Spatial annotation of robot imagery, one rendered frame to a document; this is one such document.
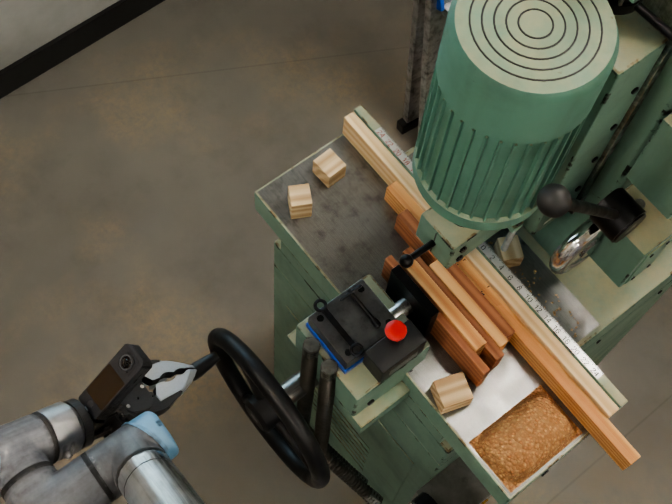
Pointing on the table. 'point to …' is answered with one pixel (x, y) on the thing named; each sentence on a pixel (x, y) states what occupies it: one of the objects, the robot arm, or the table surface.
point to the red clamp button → (395, 330)
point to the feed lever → (556, 196)
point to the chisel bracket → (449, 237)
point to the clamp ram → (410, 301)
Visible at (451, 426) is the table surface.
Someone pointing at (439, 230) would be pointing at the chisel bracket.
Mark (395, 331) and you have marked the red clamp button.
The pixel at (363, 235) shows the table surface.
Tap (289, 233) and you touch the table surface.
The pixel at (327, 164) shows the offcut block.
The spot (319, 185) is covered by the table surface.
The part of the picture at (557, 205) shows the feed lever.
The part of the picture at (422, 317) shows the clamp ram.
